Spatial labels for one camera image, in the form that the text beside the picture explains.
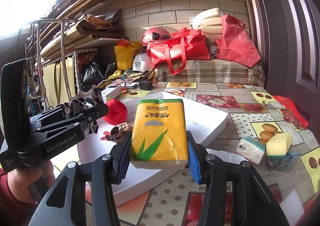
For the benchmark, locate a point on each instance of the white foam block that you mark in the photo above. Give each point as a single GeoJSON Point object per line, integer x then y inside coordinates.
{"type": "Point", "coordinates": [292, 203]}

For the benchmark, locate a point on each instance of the pink nonwoven bag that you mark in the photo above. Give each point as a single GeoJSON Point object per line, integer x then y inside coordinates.
{"type": "Point", "coordinates": [237, 41]}

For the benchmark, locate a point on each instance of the leopard print scrunchie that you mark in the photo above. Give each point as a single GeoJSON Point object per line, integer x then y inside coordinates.
{"type": "Point", "coordinates": [86, 96]}

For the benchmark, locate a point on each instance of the yellow shopping bag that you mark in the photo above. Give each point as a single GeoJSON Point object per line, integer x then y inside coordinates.
{"type": "Point", "coordinates": [125, 53]}

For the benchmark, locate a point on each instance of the red tote bag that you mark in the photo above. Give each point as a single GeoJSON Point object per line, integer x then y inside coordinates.
{"type": "Point", "coordinates": [180, 46]}

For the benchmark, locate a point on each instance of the black plastic bag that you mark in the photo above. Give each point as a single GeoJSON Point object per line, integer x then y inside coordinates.
{"type": "Point", "coordinates": [92, 72]}
{"type": "Point", "coordinates": [110, 68]}

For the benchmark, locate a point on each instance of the yellow curtain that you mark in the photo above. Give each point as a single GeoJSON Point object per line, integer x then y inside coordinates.
{"type": "Point", "coordinates": [53, 83]}

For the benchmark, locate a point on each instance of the plaid blanket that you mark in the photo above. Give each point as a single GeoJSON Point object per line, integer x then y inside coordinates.
{"type": "Point", "coordinates": [212, 72]}

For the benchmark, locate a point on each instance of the small teal tissue pack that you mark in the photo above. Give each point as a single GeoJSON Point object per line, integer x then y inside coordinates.
{"type": "Point", "coordinates": [250, 151]}

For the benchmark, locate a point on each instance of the small black box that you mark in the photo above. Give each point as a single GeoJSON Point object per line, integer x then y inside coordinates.
{"type": "Point", "coordinates": [146, 85]}

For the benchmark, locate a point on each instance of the white power bank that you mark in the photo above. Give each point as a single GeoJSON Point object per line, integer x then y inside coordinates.
{"type": "Point", "coordinates": [112, 91]}

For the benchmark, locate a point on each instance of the white foam roll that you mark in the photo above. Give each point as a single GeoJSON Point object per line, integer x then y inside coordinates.
{"type": "Point", "coordinates": [207, 20]}

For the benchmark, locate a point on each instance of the fruit print tablecloth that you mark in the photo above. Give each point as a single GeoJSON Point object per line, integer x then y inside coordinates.
{"type": "Point", "coordinates": [240, 126]}

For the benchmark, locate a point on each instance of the white shallow box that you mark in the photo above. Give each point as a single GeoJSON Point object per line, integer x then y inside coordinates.
{"type": "Point", "coordinates": [200, 121]}

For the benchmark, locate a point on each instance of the person's left hand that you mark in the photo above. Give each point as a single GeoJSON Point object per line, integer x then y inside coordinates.
{"type": "Point", "coordinates": [25, 183]}

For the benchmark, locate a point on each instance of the yellow tissue pack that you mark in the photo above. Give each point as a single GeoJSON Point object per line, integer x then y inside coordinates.
{"type": "Point", "coordinates": [157, 128]}

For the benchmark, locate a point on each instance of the blue-grey cloth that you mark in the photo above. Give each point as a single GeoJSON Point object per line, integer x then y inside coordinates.
{"type": "Point", "coordinates": [280, 163]}

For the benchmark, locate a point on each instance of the brown scrunchie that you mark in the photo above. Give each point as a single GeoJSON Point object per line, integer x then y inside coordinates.
{"type": "Point", "coordinates": [120, 130]}

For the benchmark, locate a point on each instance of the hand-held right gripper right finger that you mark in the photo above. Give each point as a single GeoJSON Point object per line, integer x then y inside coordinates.
{"type": "Point", "coordinates": [193, 163]}

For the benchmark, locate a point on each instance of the red plastic bag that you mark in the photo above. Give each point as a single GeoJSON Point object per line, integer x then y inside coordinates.
{"type": "Point", "coordinates": [290, 111]}

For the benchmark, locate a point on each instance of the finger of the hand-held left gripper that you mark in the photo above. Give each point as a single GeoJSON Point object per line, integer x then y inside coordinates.
{"type": "Point", "coordinates": [60, 127]}
{"type": "Point", "coordinates": [97, 111]}

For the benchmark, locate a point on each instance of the white helmet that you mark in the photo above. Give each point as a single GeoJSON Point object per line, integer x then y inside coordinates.
{"type": "Point", "coordinates": [142, 62]}

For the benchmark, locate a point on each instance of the person's left forearm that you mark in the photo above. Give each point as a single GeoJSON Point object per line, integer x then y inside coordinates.
{"type": "Point", "coordinates": [5, 188]}

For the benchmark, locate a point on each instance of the chrome clothes rack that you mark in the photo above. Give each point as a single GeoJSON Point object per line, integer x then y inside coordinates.
{"type": "Point", "coordinates": [62, 48]}

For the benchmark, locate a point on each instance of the white paper napkin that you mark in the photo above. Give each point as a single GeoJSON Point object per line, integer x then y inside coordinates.
{"type": "Point", "coordinates": [225, 157]}

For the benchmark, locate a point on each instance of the yellow sponge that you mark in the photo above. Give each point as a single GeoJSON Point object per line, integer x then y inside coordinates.
{"type": "Point", "coordinates": [278, 143]}

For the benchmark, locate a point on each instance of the red plush apple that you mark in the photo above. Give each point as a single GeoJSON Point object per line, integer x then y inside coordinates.
{"type": "Point", "coordinates": [116, 112]}

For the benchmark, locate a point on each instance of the pink helmet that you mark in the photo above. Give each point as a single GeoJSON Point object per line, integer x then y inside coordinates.
{"type": "Point", "coordinates": [150, 38]}

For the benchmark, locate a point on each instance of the metal shelf rack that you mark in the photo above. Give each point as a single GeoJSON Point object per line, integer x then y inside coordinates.
{"type": "Point", "coordinates": [78, 73]}

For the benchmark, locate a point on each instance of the red printed carton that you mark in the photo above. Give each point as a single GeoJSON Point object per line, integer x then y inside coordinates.
{"type": "Point", "coordinates": [86, 58]}

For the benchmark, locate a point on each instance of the white charger pad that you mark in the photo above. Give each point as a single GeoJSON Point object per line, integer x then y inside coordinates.
{"type": "Point", "coordinates": [130, 85]}

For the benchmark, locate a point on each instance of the yellow plastic sheet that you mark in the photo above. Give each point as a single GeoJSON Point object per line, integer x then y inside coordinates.
{"type": "Point", "coordinates": [117, 75]}

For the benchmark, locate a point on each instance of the brown metal door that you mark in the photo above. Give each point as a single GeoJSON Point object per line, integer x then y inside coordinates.
{"type": "Point", "coordinates": [287, 41]}

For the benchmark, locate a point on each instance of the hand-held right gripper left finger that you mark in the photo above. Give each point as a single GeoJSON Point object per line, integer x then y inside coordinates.
{"type": "Point", "coordinates": [122, 166]}

